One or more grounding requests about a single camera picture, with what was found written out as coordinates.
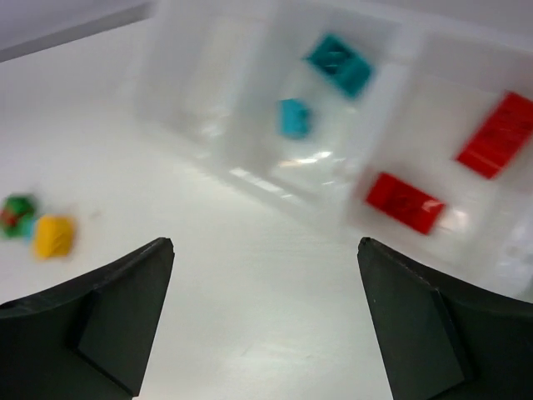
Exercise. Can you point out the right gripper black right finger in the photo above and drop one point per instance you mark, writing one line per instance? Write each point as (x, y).
(441, 337)

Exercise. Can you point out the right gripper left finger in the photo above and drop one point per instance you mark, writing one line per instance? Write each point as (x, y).
(89, 337)

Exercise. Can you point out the yellow rounded lego brick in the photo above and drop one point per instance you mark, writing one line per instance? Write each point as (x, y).
(53, 236)

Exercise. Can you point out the red curved burger brick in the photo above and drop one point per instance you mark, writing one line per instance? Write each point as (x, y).
(407, 204)

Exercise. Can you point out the red rounded lego brick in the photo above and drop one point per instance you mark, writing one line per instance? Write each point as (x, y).
(500, 137)

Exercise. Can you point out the small teal lego brick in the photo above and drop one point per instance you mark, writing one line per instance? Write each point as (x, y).
(294, 119)

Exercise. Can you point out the teal green printed lego brick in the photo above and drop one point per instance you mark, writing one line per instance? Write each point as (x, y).
(345, 68)

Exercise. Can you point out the clear four-compartment tray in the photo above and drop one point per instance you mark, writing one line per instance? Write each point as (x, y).
(215, 71)

